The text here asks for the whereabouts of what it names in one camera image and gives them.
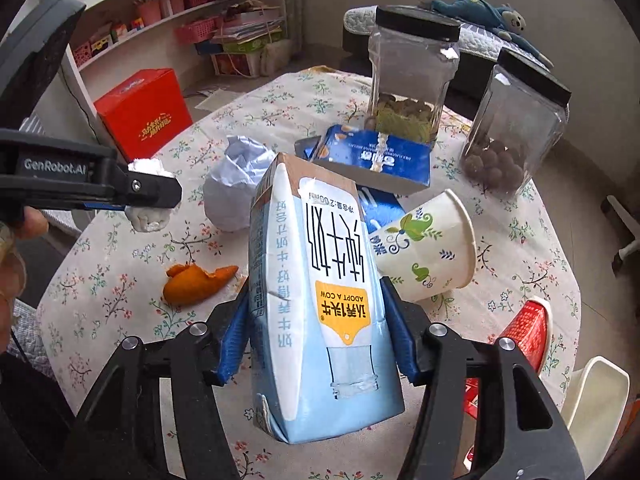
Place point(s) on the white shelf unit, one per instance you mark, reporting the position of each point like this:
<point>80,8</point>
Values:
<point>150,35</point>

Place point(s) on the floral tablecloth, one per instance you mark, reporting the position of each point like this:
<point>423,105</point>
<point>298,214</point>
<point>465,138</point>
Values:
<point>150,340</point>

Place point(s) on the dark blue packet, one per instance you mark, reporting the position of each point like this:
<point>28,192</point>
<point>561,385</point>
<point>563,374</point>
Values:
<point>305,149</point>

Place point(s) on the papers on floor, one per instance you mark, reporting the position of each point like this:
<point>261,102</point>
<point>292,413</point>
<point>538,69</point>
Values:
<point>212,99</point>

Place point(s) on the clear jar with dried slices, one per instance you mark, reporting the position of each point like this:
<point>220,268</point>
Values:
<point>410,70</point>

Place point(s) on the orange peel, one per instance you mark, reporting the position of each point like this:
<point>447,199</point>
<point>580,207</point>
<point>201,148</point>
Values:
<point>192,285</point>

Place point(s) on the row of small colourful boxes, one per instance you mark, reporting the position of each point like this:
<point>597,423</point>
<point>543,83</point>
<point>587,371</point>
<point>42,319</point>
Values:
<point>117,35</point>

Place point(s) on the blue biscuit box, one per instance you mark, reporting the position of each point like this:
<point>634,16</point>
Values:
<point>370,160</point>

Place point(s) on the wide pink basket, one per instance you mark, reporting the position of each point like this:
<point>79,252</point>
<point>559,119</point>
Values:
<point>197,30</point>

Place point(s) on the stack of papers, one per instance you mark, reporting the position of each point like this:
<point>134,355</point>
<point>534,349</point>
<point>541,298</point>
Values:
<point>247,22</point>

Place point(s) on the grey patterned cushion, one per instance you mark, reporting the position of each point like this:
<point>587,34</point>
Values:
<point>30,332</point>

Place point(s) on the paper cup with green print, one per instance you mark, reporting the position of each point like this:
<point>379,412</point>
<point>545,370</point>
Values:
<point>435,250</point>

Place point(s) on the white tissue wad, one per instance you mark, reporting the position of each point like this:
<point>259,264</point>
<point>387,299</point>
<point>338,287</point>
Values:
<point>147,220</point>

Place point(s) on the clear jar with brown balls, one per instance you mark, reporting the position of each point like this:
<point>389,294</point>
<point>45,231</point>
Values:
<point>520,125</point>

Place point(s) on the pink pen holder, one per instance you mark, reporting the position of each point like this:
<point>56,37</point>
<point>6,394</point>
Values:
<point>150,12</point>

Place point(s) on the crumpled white paper ball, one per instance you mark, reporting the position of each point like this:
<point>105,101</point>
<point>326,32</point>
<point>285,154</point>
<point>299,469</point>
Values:
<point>235,180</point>

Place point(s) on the white plastic chair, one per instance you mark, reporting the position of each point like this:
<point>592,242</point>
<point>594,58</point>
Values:
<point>595,410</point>

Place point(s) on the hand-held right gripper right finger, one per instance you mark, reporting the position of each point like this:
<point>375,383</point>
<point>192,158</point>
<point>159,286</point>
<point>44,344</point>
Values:
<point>401,332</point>

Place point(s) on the white quilted mattress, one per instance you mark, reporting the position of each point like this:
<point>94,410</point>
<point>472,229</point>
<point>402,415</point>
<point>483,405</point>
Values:
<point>357,20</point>

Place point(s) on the small pink basket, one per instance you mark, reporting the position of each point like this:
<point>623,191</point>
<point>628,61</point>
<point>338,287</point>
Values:
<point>82,54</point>

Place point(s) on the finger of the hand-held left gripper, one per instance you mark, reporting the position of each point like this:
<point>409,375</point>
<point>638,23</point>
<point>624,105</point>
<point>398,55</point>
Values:
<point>150,189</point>

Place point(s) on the person's left hand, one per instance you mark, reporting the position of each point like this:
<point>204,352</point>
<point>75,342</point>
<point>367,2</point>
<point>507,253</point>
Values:
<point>11,280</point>

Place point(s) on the blue stuffed monkey toy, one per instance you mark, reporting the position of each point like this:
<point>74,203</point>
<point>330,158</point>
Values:
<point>480,12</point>

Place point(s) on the blue and white milk carton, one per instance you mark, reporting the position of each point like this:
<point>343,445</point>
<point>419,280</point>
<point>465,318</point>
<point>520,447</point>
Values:
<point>310,310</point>

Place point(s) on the clear storage box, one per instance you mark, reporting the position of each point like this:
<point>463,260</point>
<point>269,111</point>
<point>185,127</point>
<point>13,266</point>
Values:
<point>235,65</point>

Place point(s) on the blue foil wrapper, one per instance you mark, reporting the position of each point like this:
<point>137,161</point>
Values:
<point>382,207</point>

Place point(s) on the office chair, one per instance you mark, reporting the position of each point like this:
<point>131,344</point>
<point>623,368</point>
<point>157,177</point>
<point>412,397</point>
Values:
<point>622,232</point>

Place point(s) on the red cardboard box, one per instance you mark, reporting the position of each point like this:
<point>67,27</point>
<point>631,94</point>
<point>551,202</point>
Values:
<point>142,110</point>

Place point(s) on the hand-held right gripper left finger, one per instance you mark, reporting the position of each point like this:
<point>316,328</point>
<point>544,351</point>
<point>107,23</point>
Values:
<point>234,342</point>

